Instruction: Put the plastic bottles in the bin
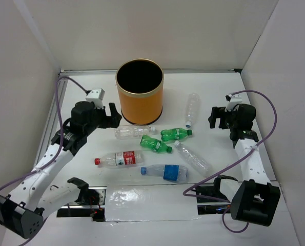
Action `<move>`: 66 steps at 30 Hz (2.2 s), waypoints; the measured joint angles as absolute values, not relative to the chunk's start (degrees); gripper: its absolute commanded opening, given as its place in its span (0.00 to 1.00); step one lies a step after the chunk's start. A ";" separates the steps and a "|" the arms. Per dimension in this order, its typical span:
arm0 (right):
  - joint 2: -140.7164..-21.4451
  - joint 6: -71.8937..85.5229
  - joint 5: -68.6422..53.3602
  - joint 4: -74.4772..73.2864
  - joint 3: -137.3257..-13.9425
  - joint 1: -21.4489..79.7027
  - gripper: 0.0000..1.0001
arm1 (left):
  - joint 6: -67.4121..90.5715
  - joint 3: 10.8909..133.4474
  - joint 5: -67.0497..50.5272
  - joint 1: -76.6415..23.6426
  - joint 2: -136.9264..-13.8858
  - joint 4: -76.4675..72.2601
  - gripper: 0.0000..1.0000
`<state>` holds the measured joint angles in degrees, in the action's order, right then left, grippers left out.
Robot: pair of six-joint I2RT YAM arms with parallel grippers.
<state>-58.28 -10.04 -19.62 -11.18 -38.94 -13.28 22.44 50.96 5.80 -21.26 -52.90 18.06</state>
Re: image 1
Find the clear bottle blue-white cap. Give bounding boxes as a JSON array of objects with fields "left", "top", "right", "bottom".
[{"left": 185, "top": 93, "right": 200, "bottom": 128}]

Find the red label bottle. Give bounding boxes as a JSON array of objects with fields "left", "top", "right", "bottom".
[{"left": 94, "top": 150, "right": 144, "bottom": 169}]

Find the green bottle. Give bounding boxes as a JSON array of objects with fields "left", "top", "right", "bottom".
[
  {"left": 160, "top": 128, "right": 193, "bottom": 142},
  {"left": 140, "top": 135, "right": 172, "bottom": 153}
]

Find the clear crushed bottle white cap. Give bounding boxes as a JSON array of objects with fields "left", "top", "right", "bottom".
[{"left": 174, "top": 140, "right": 211, "bottom": 177}]

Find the blue label bottle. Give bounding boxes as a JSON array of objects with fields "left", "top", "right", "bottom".
[{"left": 140, "top": 165, "right": 189, "bottom": 183}]

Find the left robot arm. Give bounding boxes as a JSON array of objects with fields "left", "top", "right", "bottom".
[{"left": 0, "top": 101, "right": 121, "bottom": 239}]

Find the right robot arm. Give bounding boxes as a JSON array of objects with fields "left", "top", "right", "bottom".
[{"left": 208, "top": 104, "right": 280, "bottom": 227}]

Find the orange cylindrical bin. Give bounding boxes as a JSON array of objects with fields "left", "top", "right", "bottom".
[{"left": 115, "top": 58, "right": 164, "bottom": 125}]

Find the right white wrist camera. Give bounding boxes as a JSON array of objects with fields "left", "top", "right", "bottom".
[{"left": 225, "top": 94, "right": 242, "bottom": 112}]

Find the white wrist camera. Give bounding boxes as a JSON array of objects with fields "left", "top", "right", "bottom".
[
  {"left": 225, "top": 94, "right": 242, "bottom": 112},
  {"left": 86, "top": 88, "right": 105, "bottom": 109}
]

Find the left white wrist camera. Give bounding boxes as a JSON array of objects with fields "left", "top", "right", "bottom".
[{"left": 86, "top": 88, "right": 105, "bottom": 109}]

